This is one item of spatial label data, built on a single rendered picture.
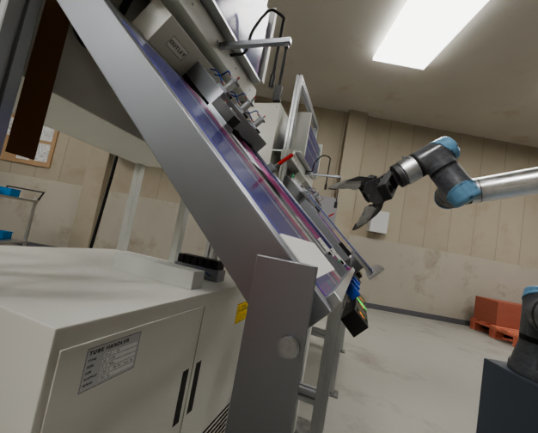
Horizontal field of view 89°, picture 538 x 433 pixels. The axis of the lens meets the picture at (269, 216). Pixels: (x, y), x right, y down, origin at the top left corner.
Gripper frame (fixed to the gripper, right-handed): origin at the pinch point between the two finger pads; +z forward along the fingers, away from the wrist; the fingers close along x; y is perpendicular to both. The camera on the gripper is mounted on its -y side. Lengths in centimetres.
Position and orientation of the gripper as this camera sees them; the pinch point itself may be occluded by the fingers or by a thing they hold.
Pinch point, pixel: (340, 210)
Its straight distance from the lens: 85.3
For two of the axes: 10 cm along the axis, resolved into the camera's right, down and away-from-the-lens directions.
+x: -5.3, -8.4, -1.3
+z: -8.4, 5.0, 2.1
